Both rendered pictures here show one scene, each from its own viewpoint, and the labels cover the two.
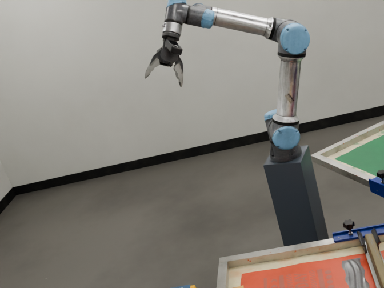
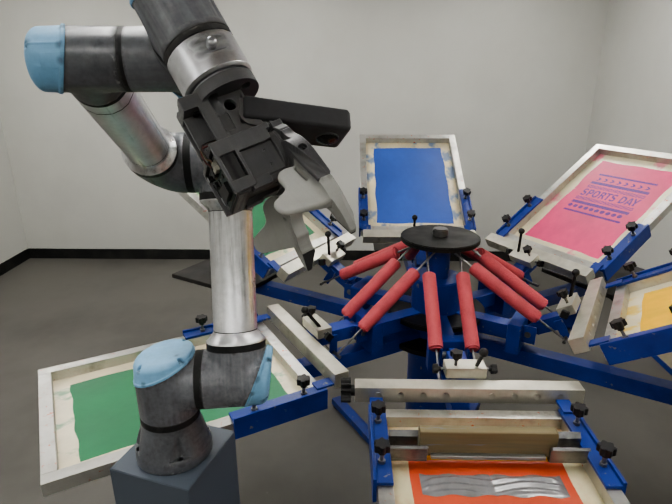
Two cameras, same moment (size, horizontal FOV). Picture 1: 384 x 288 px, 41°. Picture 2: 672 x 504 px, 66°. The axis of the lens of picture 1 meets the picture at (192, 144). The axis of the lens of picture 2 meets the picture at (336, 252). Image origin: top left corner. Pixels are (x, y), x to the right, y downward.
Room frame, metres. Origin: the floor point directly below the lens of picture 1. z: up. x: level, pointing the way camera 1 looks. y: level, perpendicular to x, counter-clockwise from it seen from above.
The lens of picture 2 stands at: (2.09, 0.52, 1.94)
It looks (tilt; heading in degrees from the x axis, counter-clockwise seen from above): 19 degrees down; 258
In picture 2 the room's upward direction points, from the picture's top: straight up
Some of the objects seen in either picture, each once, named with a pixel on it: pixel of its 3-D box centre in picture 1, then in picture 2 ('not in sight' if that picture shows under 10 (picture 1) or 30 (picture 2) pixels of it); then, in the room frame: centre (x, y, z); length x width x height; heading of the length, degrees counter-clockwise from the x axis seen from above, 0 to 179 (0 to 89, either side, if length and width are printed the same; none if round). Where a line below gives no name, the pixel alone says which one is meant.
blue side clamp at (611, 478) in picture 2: not in sight; (587, 451); (1.20, -0.46, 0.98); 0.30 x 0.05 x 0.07; 77
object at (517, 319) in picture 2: not in sight; (434, 311); (1.30, -1.32, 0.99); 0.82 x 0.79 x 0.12; 77
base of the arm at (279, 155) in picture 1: (283, 145); (172, 428); (2.24, -0.41, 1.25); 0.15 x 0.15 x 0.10
